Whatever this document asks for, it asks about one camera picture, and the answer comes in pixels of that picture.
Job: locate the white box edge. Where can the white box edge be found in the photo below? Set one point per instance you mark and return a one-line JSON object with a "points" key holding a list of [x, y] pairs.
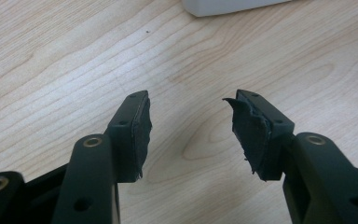
{"points": [[227, 6]]}

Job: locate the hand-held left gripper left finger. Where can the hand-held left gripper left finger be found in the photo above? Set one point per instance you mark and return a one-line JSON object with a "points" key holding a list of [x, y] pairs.
{"points": [[127, 140]]}

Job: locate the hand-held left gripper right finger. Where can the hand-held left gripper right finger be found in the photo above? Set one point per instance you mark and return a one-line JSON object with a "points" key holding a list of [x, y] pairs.
{"points": [[261, 137]]}

